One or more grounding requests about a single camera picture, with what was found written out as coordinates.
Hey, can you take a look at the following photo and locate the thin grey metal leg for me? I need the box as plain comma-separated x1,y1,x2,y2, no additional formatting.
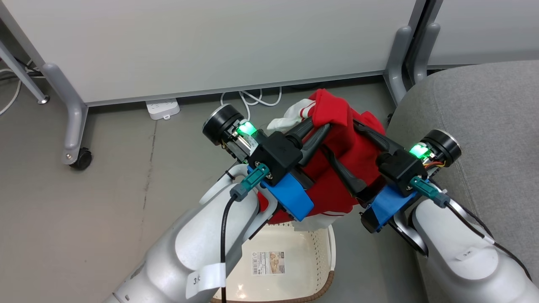
0,40,50,105

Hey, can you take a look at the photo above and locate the black floor cable bundle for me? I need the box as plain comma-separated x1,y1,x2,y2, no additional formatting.
15,57,43,80

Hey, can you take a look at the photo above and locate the printed basket label sticker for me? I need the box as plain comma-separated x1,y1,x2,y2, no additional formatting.
252,251,286,276

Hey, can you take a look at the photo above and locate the white perforated laundry basket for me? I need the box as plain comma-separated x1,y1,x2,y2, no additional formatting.
211,223,336,303

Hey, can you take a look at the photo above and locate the narrow white partition panel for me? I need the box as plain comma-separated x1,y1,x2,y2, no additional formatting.
404,0,539,70

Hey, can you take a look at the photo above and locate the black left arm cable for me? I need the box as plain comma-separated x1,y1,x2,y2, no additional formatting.
220,163,270,303

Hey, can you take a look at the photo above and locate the thin white floor cable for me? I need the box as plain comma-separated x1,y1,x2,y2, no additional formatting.
0,69,22,116

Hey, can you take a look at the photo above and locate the red and white garment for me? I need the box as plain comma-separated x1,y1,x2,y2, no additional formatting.
258,88,386,232

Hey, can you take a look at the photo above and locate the white looped power cable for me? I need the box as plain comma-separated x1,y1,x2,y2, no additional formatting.
220,86,283,122

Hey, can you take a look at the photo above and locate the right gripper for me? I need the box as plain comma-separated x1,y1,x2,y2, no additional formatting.
323,121,462,198

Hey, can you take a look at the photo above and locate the grey partition foot with caster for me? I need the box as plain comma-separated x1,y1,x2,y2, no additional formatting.
42,63,89,165

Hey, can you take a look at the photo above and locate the grey fabric sofa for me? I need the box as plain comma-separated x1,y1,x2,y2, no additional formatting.
385,60,539,303

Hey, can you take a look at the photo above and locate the black caster wheel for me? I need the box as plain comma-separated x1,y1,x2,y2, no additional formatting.
69,147,92,170

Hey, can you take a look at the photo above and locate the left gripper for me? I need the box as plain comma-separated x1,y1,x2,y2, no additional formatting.
203,104,333,165

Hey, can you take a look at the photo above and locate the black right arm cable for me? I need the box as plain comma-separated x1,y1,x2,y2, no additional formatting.
410,176,533,280

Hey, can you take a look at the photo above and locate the wide white partition panel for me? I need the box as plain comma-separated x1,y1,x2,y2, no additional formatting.
0,0,428,106

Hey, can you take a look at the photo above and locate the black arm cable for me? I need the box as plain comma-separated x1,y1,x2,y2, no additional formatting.
220,163,270,303
410,176,533,280

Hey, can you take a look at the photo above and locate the white power strip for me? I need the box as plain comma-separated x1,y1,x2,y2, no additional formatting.
146,98,181,121

